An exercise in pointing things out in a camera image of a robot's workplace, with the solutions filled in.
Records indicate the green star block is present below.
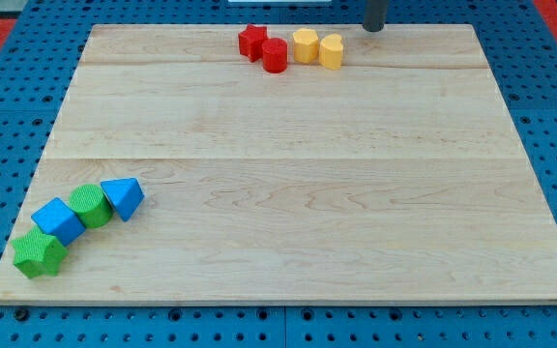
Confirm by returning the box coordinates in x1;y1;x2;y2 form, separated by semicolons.
11;225;69;278

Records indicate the red cylinder block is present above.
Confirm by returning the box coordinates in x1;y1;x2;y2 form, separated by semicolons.
261;38;288;73

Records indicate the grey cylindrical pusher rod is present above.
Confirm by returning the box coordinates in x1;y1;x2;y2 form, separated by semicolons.
363;0;390;33

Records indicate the yellow heart block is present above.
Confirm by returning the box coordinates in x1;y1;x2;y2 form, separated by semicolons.
318;34;344;70

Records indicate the blue cube block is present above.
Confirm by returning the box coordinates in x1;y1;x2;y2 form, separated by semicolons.
31;197;86;247

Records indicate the light wooden board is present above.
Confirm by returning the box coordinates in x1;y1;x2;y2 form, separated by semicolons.
0;24;557;306

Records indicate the red star block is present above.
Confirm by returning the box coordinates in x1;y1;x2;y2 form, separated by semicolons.
238;24;268;63

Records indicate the green cylinder block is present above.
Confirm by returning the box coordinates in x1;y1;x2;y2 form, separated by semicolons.
69;184;113;228

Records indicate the yellow hexagon block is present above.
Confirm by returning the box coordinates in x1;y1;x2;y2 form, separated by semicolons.
292;28;319;64

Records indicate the blue triangular prism block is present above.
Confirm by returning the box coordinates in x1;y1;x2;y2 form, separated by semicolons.
100;178;145;221

